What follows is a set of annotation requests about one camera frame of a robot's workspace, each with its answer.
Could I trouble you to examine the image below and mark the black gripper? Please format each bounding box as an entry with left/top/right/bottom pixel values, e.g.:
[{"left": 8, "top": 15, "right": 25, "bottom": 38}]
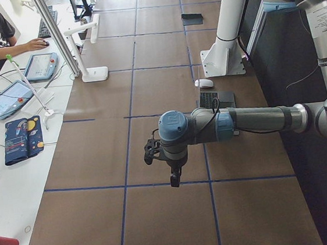
[{"left": 165, "top": 152, "right": 188, "bottom": 187}]

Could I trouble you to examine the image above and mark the grey laptop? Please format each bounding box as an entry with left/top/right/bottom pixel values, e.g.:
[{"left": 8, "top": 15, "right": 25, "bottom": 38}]
[{"left": 194, "top": 61, "right": 238, "bottom": 115}]

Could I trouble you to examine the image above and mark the black mouse pad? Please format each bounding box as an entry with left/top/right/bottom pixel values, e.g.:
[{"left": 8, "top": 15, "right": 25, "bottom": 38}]
[{"left": 181, "top": 13, "right": 203, "bottom": 26}]

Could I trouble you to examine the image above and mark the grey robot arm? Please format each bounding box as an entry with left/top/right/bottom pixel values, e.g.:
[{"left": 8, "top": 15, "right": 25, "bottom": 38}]
[{"left": 144, "top": 0, "right": 327, "bottom": 187}]

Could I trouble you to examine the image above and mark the white computer mouse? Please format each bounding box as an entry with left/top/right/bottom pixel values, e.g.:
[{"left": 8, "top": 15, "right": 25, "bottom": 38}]
[{"left": 194, "top": 79, "right": 214, "bottom": 88}]

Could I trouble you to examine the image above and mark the grabber stick green tip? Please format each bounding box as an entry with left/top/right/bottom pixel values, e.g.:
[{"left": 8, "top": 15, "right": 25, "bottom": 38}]
[{"left": 5, "top": 54, "right": 54, "bottom": 117}]

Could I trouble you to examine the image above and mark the blue space-print pouch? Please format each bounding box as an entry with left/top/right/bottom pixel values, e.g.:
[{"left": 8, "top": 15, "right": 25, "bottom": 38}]
[{"left": 4, "top": 115, "right": 44, "bottom": 166}]

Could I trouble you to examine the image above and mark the upper blue teach pendant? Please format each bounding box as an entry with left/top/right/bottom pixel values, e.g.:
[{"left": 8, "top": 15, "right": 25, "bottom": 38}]
[{"left": 24, "top": 52, "right": 58, "bottom": 82}]

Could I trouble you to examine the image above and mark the blue teach pendant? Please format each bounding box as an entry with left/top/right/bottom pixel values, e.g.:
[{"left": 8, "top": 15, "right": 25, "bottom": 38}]
[
  {"left": 24, "top": 52, "right": 58, "bottom": 82},
  {"left": 0, "top": 80, "right": 34, "bottom": 120}
]

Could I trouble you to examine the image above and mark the lower blue teach pendant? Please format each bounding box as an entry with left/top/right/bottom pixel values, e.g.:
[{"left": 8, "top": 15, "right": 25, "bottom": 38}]
[{"left": 0, "top": 80, "right": 34, "bottom": 120}]

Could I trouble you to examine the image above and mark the black keyboard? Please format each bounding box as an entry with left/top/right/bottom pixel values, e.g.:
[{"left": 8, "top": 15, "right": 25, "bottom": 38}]
[{"left": 35, "top": 10, "right": 61, "bottom": 40}]

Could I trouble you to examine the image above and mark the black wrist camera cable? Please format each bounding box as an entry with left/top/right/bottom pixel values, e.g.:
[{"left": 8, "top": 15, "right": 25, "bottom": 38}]
[{"left": 147, "top": 91, "right": 273, "bottom": 147}]

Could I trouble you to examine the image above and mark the aluminium frame post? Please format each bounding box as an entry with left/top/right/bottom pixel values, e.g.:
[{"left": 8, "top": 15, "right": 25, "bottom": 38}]
[{"left": 32, "top": 0, "right": 80, "bottom": 77}]

